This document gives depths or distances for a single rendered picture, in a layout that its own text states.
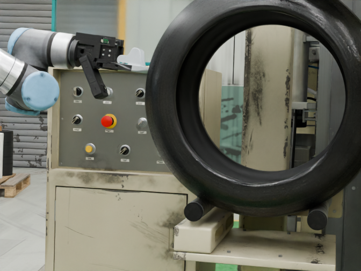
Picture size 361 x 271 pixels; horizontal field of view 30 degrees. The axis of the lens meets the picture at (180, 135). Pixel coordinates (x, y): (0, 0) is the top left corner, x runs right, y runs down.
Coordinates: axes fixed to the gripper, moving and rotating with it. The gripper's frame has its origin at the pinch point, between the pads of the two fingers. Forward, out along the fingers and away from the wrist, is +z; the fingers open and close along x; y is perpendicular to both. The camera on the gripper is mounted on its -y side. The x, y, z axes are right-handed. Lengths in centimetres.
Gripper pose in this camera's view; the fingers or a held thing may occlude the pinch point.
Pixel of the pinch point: (148, 71)
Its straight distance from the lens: 168.3
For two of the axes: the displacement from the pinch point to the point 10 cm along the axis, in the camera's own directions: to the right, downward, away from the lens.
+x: 2.2, -0.4, 9.7
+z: 9.6, 1.6, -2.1
